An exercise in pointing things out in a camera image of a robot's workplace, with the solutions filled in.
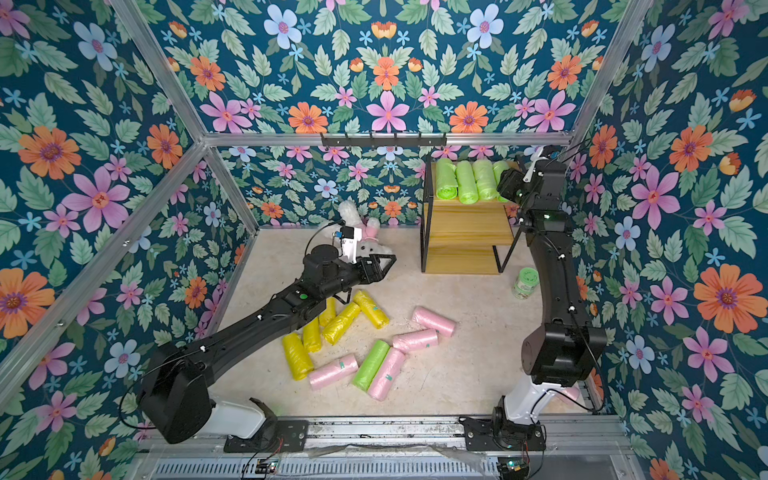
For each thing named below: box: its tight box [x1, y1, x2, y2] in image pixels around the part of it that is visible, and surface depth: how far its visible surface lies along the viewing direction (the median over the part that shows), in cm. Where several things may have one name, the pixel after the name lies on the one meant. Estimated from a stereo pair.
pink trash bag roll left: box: [308, 354, 359, 390], surface depth 82 cm
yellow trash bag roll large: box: [282, 333, 315, 381], surface depth 85 cm
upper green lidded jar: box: [512, 267, 540, 300], surface depth 96 cm
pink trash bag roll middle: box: [392, 329, 439, 353], surface depth 88 cm
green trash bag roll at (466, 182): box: [455, 160, 479, 205], surface depth 81 cm
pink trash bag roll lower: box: [367, 347, 406, 402], surface depth 82 cm
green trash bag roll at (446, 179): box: [436, 158, 458, 200], surface depth 82 cm
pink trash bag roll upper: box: [411, 306, 457, 337], surface depth 93 cm
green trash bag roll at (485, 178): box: [472, 159, 499, 201], surface depth 82 cm
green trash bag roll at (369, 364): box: [353, 339, 390, 393], surface depth 84 cm
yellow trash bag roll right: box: [353, 289, 391, 330], surface depth 95 cm
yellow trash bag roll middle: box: [323, 302, 361, 346], surface depth 92 cm
